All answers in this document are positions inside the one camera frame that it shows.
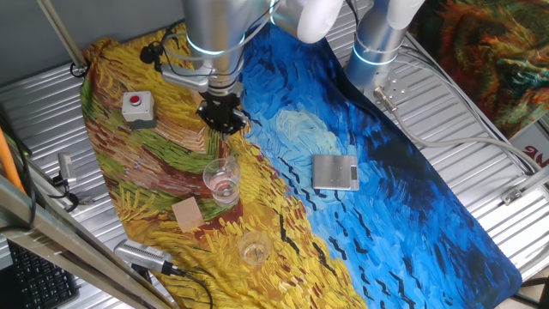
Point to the aluminium frame beam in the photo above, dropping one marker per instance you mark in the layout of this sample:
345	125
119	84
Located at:
64	240

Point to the clear empty plastic cup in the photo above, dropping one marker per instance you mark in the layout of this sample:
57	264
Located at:
255	250

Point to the clear plastic cup with water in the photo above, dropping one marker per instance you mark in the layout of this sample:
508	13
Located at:
222	184

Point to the orange pole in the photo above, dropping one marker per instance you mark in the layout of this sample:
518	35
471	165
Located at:
8	163

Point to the grey box with red button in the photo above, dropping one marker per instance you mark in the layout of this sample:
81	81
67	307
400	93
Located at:
138	109

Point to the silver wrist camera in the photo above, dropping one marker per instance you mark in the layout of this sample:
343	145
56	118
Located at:
184	78

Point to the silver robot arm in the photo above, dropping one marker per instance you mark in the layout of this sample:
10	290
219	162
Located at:
214	26

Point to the black computer keyboard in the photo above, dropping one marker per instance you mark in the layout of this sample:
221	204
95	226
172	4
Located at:
40	279

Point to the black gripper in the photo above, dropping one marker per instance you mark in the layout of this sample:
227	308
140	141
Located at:
221	103

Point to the ribbed silver camera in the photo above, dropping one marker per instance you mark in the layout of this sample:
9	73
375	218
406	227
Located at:
141	255

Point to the slanted aluminium pole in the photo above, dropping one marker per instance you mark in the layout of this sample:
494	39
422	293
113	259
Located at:
62	32

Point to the white sign with red letters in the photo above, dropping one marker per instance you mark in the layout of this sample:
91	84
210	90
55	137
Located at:
532	148

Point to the painted wheat field tablecloth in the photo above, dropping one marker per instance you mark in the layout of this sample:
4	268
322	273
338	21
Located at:
300	240

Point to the grey metal mounting bracket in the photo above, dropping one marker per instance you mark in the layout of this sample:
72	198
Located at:
86	200

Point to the orange green painted cloth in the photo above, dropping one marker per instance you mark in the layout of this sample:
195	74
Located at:
484	56

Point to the aluminium bar with bracket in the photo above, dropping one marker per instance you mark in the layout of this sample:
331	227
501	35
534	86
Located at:
527	184

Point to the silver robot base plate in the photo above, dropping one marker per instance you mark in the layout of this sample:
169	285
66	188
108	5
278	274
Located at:
394	88

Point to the black stand leg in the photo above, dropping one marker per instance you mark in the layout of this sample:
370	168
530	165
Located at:
534	285

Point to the silver digital kitchen scale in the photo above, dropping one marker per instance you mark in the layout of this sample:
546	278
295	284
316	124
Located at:
332	171

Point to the small grey camera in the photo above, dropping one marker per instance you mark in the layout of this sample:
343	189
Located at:
67	167

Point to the plain wooden block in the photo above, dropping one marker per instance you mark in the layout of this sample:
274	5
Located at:
188	214

